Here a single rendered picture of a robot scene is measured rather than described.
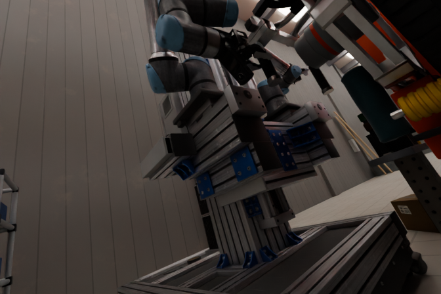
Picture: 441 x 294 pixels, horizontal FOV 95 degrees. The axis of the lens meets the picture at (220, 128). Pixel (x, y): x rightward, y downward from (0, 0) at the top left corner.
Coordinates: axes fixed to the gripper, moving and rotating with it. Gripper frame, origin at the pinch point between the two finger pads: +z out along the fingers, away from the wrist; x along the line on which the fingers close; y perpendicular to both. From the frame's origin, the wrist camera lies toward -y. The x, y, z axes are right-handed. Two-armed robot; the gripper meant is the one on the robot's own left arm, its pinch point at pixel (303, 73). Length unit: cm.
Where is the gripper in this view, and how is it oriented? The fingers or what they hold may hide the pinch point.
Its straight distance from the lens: 182.0
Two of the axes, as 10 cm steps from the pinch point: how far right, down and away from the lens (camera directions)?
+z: 8.9, -1.0, 4.5
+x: 3.9, -3.4, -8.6
